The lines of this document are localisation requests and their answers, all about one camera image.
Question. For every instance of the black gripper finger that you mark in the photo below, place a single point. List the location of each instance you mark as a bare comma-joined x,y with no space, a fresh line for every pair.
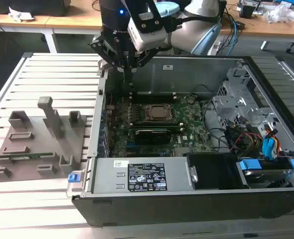
104,51
144,59

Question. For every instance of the green RAM stick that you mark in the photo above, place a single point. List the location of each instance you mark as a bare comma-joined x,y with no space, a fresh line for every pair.
25,156

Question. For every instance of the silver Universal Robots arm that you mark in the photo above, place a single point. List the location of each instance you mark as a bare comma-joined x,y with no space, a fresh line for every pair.
184,37

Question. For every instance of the black RAM slot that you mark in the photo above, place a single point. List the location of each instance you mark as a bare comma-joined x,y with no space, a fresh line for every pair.
174,129
154,98
157,124

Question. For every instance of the small white case sticker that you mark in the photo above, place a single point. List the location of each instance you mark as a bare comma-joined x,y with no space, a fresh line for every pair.
167,67

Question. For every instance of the wooden desk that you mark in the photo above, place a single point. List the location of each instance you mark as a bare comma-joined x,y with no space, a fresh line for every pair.
74,18

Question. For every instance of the silver CPU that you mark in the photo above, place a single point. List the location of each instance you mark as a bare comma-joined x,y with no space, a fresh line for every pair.
161,111

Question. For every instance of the round coin battery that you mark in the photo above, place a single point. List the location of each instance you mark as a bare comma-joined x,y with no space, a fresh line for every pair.
191,100

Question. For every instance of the white power strip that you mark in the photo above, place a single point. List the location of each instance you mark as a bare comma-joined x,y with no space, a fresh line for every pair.
214,48

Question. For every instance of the large black box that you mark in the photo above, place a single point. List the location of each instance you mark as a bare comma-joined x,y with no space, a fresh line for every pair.
37,7

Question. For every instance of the crumpled white paper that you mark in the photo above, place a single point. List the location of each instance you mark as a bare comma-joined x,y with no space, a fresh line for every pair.
20,15

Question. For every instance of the green motherboard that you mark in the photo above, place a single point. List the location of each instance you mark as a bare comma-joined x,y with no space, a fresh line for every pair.
194,139

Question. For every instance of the metal drive cage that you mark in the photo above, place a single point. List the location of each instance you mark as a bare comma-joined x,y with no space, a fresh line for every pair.
234,102

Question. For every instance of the grey parts rack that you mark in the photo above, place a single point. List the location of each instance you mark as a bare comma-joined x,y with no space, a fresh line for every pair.
37,129

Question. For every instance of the white barcode sticker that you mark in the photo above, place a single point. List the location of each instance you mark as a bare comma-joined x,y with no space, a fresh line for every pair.
120,163

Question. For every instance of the small black device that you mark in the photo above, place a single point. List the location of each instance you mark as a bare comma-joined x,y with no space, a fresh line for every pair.
247,11

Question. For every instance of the black power supply label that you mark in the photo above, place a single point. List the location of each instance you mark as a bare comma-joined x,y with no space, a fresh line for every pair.
147,178

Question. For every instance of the grey power supply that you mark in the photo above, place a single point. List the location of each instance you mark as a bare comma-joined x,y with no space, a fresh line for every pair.
104,179

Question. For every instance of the black plastic shroud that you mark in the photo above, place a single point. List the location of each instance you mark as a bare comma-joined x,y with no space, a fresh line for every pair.
211,171

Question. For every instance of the blue case latch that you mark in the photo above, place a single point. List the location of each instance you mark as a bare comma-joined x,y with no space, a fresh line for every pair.
74,178

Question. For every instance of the crumpled clear plastic bag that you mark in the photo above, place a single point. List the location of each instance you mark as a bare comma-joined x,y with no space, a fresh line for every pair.
281,13

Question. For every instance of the black open PC case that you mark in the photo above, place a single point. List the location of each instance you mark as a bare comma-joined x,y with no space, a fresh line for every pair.
162,211

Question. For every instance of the hard disk in blue carrier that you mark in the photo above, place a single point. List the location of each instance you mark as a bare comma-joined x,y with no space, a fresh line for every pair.
264,175

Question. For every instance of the black camera bracket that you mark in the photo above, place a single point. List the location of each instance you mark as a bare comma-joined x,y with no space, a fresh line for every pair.
149,26

